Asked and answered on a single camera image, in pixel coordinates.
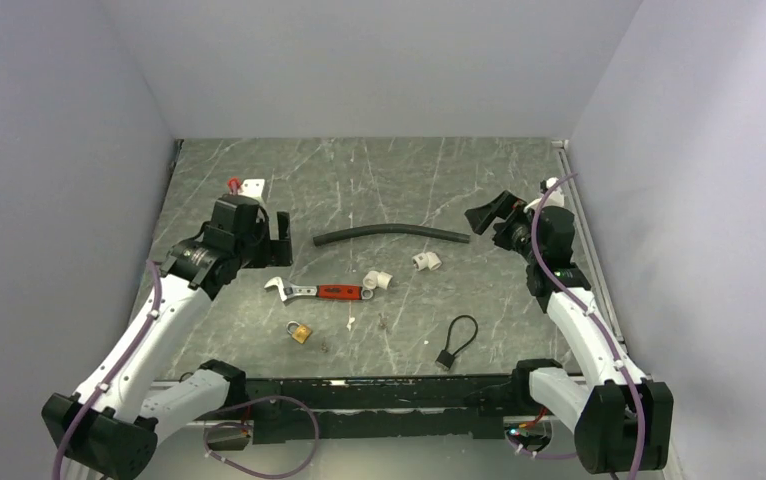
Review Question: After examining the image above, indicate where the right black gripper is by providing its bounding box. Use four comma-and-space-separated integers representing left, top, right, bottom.
465, 191, 543, 265

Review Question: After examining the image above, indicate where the black cable padlock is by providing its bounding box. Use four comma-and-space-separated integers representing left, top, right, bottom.
435, 314, 480, 371

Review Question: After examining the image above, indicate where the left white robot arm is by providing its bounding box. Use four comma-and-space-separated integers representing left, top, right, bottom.
41, 194, 293, 479

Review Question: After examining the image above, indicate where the white pipe elbow near wrench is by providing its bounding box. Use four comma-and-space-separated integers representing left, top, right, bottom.
362, 270, 393, 290

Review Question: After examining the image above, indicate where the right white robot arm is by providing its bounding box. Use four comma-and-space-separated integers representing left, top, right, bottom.
465, 191, 674, 478

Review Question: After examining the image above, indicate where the brass padlock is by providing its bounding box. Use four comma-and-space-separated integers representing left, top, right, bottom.
286, 321, 313, 344

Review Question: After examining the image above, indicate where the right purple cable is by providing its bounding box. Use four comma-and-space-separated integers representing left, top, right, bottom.
505, 173, 649, 480

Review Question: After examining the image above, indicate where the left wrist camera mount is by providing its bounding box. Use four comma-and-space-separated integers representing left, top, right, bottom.
227, 177, 266, 204

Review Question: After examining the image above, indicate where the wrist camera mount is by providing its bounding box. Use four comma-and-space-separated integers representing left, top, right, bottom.
526, 177, 565, 211
227, 177, 266, 204

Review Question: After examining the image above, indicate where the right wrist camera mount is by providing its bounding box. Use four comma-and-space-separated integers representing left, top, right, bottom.
526, 177, 565, 211

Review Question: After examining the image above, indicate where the black corrugated hose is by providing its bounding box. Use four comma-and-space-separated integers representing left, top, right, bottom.
312, 223, 472, 248

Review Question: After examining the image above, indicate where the aluminium rail right edge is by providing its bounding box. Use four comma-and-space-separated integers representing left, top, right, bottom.
551, 139, 629, 346

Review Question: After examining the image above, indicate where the red handled adjustable wrench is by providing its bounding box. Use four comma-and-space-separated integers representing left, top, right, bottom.
264, 277, 374, 303

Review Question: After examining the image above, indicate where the white pipe elbow near hose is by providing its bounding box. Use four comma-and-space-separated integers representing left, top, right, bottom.
412, 252, 442, 271

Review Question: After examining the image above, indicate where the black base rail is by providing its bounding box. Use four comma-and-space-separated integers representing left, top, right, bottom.
180, 374, 576, 446

